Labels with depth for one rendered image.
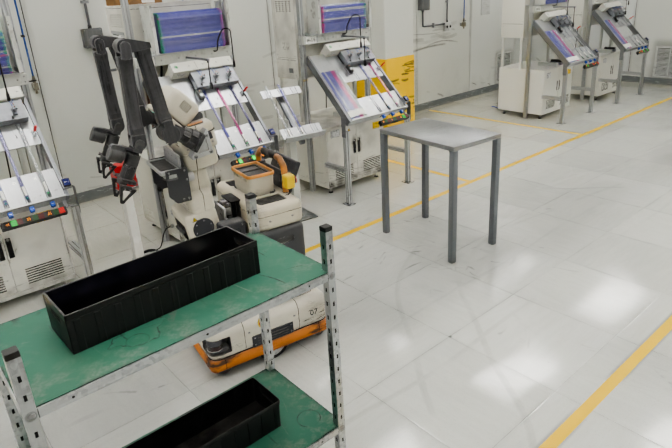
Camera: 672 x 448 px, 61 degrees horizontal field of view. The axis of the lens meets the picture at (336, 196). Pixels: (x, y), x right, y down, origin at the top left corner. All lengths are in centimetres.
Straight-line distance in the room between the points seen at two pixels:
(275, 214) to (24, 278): 189
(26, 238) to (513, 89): 599
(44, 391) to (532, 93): 694
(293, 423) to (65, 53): 417
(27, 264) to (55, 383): 254
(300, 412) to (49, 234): 234
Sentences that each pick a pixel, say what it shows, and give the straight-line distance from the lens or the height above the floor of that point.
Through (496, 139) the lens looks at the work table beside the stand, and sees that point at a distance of 387.
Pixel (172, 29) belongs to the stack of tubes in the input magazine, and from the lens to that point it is 425.
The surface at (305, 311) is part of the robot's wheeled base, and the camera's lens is 298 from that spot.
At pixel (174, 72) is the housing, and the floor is 126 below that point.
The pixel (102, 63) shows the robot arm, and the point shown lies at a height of 150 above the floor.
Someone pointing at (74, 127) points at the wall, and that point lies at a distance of 564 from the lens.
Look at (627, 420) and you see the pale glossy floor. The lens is 283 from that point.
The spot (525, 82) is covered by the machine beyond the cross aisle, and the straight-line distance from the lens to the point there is 773.
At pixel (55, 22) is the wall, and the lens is 555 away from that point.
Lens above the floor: 179
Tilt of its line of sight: 21 degrees down
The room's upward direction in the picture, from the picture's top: 3 degrees counter-clockwise
